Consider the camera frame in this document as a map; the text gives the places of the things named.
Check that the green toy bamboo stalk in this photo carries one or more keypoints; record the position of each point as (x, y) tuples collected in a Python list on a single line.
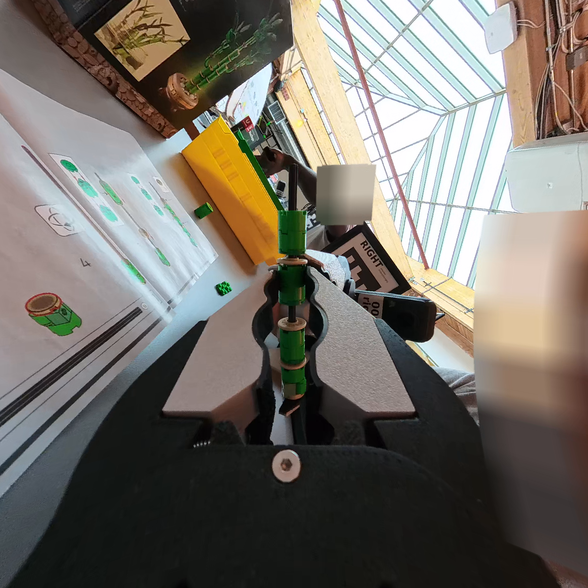
[(291, 285)]

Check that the glass skylight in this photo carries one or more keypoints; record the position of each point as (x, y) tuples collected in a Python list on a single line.
[(436, 69)]

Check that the grey desk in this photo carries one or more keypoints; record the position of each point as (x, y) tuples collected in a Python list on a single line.
[(36, 55)]

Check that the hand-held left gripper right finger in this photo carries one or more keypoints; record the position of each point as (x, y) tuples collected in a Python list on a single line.
[(358, 367)]

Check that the white wall box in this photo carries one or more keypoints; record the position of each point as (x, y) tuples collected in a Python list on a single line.
[(546, 179)]

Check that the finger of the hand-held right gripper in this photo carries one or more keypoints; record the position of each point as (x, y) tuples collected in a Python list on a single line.
[(335, 271)]

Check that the red pipe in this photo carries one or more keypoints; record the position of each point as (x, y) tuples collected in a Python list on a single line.
[(391, 160)]

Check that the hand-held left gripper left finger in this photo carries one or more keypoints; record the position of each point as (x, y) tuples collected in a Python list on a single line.
[(216, 367)]

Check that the black toy set box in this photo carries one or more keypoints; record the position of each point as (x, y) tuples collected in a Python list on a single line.
[(206, 46)]

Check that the white instruction booklet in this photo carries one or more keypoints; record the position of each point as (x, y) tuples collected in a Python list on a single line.
[(69, 239)]

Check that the grey printed t-shirt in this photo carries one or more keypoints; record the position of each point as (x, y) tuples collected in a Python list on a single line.
[(457, 395)]

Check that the green plastic bin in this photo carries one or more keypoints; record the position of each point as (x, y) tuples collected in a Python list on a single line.
[(248, 149)]

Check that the white ceiling access point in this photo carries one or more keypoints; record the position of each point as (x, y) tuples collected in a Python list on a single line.
[(500, 27)]

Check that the yellow plastic bin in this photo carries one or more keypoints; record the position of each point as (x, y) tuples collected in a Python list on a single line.
[(229, 183)]

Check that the green cylinder brick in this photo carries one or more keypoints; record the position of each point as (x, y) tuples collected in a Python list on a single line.
[(203, 210)]

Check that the green round plate brick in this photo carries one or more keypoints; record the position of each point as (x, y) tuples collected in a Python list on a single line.
[(223, 288)]

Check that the black-framed marker sign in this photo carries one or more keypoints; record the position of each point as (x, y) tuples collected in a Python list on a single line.
[(367, 257)]

